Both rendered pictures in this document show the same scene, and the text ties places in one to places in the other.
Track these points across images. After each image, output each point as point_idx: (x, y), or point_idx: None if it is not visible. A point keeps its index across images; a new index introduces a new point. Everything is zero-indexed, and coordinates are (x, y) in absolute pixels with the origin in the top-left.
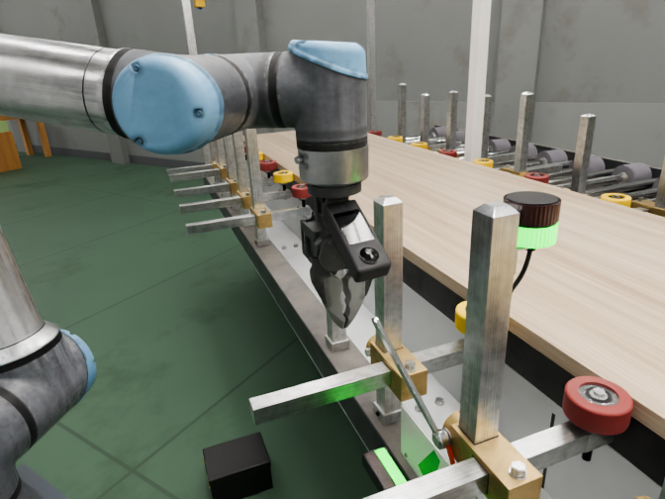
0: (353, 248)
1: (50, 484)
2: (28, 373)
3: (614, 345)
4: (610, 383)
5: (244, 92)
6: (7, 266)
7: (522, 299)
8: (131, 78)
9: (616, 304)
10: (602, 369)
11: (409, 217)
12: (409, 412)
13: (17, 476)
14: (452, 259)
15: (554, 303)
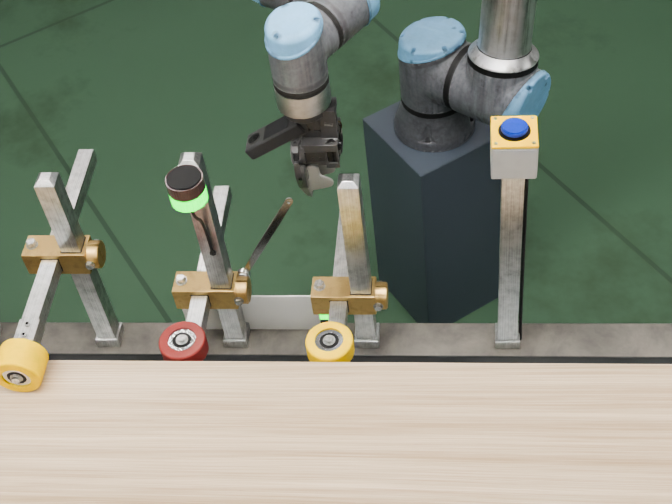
0: (262, 129)
1: (472, 150)
2: (468, 71)
3: (217, 402)
4: (183, 353)
5: (285, 3)
6: (498, 2)
7: (328, 392)
8: None
9: (265, 463)
10: (201, 367)
11: (667, 429)
12: (361, 355)
13: (435, 111)
14: (461, 390)
15: (302, 413)
